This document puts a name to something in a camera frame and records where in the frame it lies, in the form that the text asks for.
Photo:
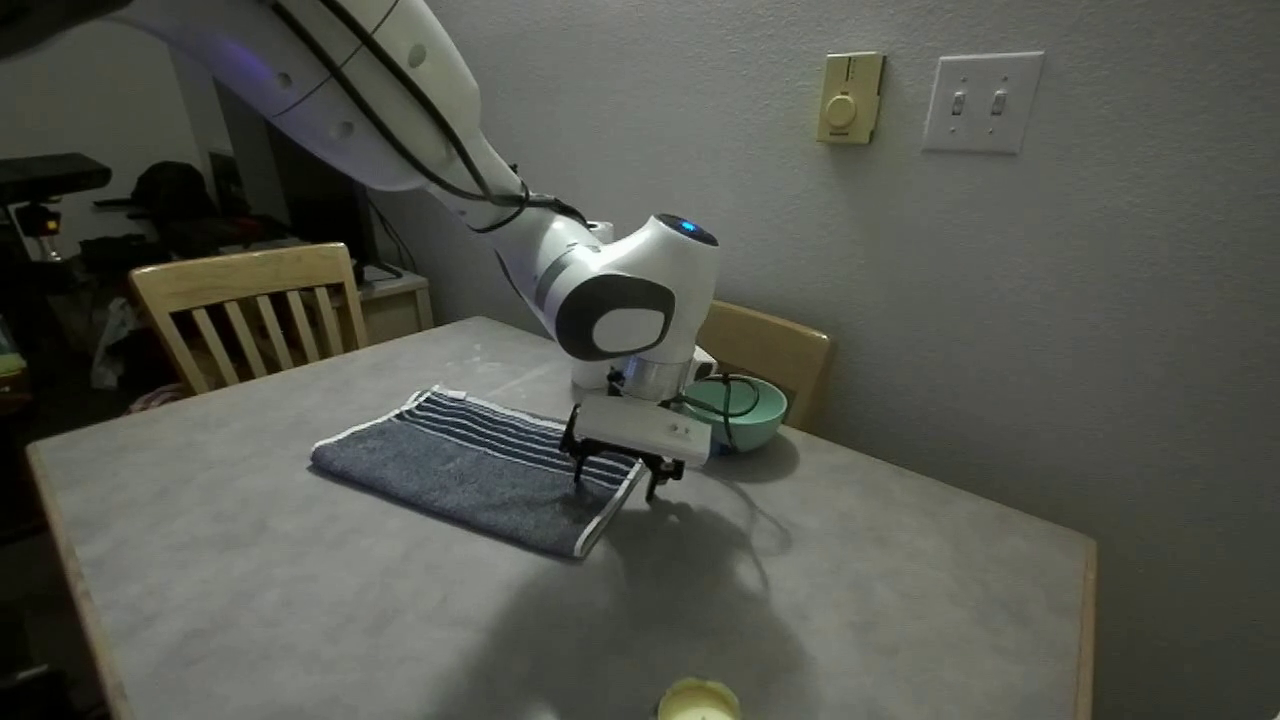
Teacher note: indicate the slatted wooden chair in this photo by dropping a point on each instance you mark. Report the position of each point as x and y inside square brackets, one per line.
[245, 280]

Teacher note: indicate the black round bag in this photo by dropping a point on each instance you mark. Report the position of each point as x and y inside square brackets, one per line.
[172, 194]

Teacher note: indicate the yellow-lidded metal tin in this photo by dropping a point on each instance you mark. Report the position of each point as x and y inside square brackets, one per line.
[699, 697]

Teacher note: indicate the black flat shelf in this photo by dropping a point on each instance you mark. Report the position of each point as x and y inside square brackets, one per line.
[44, 175]

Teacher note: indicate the beige wall thermostat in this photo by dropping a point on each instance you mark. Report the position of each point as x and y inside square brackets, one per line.
[850, 100]

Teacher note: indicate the plain-back wooden chair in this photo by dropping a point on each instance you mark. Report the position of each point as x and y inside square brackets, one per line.
[774, 346]

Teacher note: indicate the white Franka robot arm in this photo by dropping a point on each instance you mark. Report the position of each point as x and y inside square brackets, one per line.
[626, 264]

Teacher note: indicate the white double light switch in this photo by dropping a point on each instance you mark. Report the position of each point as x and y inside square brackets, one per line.
[981, 100]

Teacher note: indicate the mint green bowl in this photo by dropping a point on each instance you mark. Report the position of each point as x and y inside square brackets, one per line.
[760, 412]

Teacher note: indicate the small white side cabinet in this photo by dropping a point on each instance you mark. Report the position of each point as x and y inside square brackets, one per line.
[396, 304]

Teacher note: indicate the grey striped towel white trim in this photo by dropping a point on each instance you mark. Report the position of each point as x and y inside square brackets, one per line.
[455, 463]

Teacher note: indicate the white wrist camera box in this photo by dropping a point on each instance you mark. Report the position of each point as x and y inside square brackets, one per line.
[640, 430]

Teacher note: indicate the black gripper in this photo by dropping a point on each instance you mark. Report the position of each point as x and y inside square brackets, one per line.
[621, 384]

